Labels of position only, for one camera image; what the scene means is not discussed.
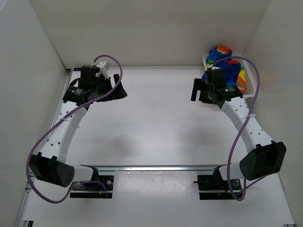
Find aluminium rail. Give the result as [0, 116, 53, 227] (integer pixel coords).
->
[15, 70, 71, 227]
[96, 165, 216, 172]

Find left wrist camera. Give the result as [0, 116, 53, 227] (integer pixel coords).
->
[93, 61, 110, 78]

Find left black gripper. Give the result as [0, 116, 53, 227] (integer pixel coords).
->
[92, 74, 126, 102]

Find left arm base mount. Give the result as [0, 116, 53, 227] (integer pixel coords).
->
[70, 167, 114, 199]

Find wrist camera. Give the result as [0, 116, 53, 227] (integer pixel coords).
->
[93, 61, 110, 78]
[207, 66, 221, 71]

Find aluminium left side rail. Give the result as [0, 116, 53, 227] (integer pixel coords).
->
[15, 70, 71, 227]

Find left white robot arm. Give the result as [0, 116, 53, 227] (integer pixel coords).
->
[27, 62, 127, 189]

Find white plastic basket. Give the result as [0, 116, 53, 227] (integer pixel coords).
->
[202, 54, 257, 99]

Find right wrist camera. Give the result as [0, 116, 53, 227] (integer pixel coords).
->
[207, 66, 221, 71]

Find aluminium front rail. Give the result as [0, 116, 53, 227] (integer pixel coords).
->
[96, 165, 216, 172]

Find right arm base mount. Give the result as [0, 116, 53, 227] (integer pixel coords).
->
[193, 166, 246, 201]

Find rainbow striped shorts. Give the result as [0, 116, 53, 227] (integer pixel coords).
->
[205, 45, 247, 93]

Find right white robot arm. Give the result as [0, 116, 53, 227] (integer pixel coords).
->
[191, 67, 286, 189]

